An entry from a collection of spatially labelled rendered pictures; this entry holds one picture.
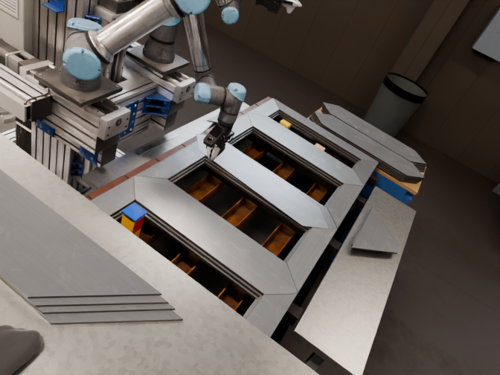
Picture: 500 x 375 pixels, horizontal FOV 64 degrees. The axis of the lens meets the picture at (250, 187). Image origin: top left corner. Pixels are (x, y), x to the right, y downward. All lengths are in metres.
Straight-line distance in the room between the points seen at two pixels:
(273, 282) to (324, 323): 0.26
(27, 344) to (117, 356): 0.17
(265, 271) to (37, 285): 0.75
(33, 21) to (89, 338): 1.42
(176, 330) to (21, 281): 0.34
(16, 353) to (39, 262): 0.21
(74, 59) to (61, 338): 0.86
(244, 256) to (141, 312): 0.56
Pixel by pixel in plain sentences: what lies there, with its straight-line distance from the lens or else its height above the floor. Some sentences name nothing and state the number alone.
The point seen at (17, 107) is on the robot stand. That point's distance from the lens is 1.71.
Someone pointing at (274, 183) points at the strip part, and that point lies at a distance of 1.79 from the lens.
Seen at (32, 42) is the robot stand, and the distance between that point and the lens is 2.04.
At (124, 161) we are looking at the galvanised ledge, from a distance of 1.90.
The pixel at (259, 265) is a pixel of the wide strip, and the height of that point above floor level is 0.85.
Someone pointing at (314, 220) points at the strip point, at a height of 0.85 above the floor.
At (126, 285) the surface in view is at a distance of 0.97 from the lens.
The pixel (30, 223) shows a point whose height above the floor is 1.07.
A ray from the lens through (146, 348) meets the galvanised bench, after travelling 0.93.
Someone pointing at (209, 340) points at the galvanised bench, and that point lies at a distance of 0.97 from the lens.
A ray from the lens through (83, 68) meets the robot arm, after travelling 1.44.
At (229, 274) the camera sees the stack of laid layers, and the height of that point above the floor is 0.83.
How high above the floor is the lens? 1.87
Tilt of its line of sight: 37 degrees down
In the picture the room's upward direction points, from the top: 25 degrees clockwise
